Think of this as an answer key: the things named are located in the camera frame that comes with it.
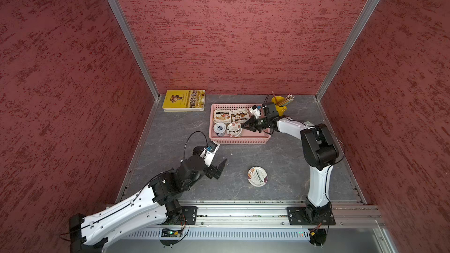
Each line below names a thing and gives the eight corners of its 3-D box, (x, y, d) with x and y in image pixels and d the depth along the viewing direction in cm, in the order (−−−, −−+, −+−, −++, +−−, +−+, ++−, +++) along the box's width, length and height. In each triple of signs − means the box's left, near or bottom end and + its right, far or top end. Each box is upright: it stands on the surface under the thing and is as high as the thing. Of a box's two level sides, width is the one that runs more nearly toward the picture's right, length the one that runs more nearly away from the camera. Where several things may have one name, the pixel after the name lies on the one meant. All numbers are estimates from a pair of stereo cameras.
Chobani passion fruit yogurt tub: (248, 189, 83) (249, 185, 79) (246, 170, 89) (247, 165, 85) (267, 189, 83) (269, 185, 79) (264, 170, 89) (266, 166, 85)
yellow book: (161, 112, 114) (159, 108, 111) (168, 92, 126) (166, 88, 122) (204, 112, 114) (203, 108, 111) (207, 93, 126) (206, 88, 123)
